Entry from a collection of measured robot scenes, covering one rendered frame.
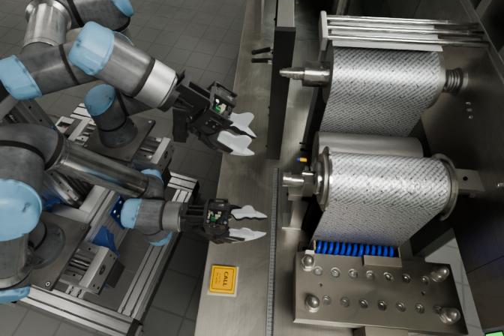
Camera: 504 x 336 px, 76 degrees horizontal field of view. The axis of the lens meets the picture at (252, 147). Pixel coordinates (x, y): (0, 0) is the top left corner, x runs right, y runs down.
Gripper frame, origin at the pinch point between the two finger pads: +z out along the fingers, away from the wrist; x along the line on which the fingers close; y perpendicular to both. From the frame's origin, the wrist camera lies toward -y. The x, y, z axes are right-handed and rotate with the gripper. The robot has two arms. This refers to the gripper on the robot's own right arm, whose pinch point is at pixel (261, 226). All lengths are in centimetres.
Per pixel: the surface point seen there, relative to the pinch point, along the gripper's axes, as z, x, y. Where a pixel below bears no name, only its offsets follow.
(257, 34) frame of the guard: -8, 102, -16
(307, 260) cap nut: 12.1, -7.3, -1.8
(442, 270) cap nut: 44.9, -7.0, -1.8
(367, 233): 26.9, -0.2, 0.9
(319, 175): 11.8, 4.8, 19.5
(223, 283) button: -9.5, -11.3, -16.6
